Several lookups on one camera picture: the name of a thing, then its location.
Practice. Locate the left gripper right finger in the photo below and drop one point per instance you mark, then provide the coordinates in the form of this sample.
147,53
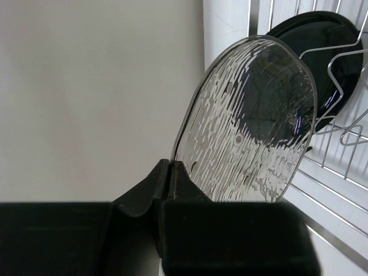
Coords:
202,237

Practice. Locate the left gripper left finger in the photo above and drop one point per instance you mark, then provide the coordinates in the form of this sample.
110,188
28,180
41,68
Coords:
134,231

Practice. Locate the chrome wire dish rack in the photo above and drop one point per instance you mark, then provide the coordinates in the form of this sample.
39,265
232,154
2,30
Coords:
331,183

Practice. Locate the black plate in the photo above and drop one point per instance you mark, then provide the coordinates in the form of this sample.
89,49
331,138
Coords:
328,44

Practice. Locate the clear glass plate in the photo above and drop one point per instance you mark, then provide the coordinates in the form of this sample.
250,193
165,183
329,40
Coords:
249,122

